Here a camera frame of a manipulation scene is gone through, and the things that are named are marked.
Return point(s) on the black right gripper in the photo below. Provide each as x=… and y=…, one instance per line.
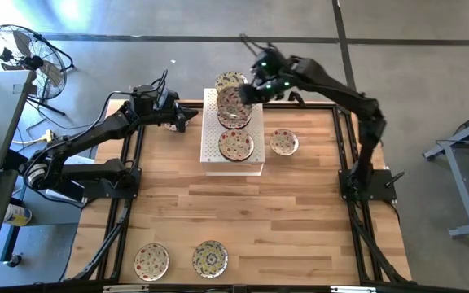
x=275, y=73

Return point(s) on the green bowl red floral interior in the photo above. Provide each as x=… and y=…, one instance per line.
x=236, y=145
x=283, y=142

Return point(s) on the black caster wheel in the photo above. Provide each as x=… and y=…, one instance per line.
x=14, y=260

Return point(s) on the patterned plate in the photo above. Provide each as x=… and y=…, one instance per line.
x=232, y=106

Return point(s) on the yellow power strip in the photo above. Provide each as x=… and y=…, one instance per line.
x=49, y=136

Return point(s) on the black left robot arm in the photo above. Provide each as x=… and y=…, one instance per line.
x=96, y=130

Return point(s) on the black aluminium rig frame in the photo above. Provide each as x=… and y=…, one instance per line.
x=316, y=106

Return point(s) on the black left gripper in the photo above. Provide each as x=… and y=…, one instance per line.
x=167, y=106

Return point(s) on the black floor fan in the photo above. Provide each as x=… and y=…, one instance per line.
x=33, y=63

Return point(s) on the white perforated metal shelf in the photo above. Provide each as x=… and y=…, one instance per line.
x=210, y=138

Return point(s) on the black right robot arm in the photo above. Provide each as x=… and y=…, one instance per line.
x=340, y=91

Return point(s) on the white metal bracket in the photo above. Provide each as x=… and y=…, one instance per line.
x=352, y=289
x=126, y=289

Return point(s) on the white yellow spray can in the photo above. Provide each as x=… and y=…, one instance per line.
x=18, y=215

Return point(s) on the red dotted plate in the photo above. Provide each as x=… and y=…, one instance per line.
x=151, y=261

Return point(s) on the grey metal table frame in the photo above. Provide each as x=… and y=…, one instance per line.
x=458, y=185

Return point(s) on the yellow bowl blue floral interior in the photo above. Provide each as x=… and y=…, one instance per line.
x=228, y=78
x=210, y=259

